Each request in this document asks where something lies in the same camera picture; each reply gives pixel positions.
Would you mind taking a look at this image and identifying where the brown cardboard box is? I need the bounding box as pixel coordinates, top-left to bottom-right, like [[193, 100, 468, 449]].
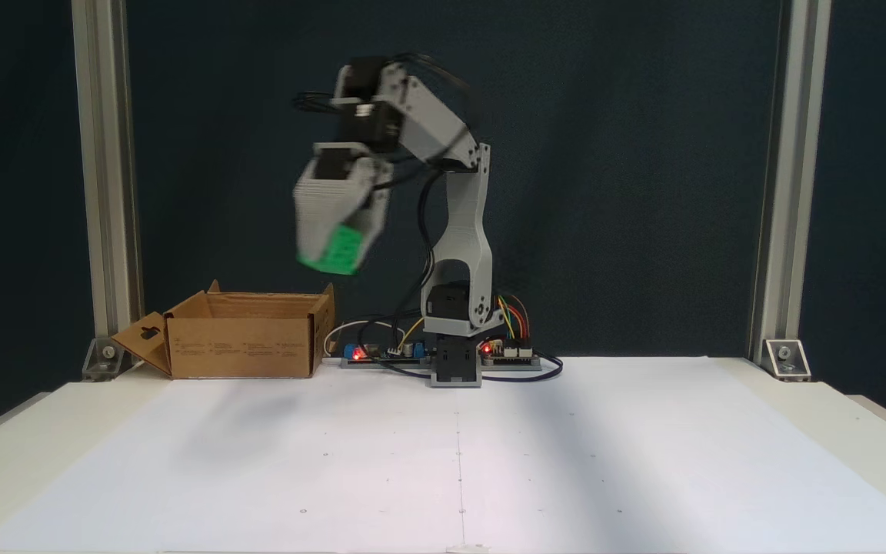
[[111, 280, 336, 380]]

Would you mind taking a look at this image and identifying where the green die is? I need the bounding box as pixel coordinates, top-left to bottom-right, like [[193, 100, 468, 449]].
[[297, 223, 365, 276]]

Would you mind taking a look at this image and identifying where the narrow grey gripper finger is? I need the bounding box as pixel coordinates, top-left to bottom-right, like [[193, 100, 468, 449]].
[[353, 183, 393, 270]]

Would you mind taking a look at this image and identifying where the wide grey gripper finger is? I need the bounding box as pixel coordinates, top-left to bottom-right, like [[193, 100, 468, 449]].
[[293, 164, 375, 260]]

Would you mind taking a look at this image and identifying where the grey board mounting plate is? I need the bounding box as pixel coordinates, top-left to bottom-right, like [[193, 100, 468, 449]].
[[338, 355, 544, 372]]

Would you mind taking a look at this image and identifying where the driver board with jumpers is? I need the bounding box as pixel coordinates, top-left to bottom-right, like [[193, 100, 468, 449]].
[[481, 339, 536, 364]]

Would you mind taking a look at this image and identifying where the yellow jumper wire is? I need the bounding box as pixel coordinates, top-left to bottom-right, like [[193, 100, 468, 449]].
[[493, 292, 518, 343]]

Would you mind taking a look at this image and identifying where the metal corner bracket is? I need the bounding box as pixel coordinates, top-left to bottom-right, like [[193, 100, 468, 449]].
[[762, 339, 813, 380], [82, 337, 127, 382]]

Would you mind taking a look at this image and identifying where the red jumper wire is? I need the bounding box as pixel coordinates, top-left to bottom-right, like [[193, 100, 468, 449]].
[[494, 296, 528, 343]]

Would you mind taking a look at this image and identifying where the blue power board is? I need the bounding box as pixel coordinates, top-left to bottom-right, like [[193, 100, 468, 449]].
[[343, 341, 435, 367]]

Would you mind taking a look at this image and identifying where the aluminium profile post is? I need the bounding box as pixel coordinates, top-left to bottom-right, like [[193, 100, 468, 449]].
[[749, 0, 834, 366], [72, 0, 144, 362]]

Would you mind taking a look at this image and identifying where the thin white cable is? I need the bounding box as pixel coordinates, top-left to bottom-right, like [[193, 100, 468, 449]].
[[324, 319, 376, 356]]

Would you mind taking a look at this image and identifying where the black cable on table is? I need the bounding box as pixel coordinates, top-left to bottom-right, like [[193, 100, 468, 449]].
[[347, 352, 565, 383]]

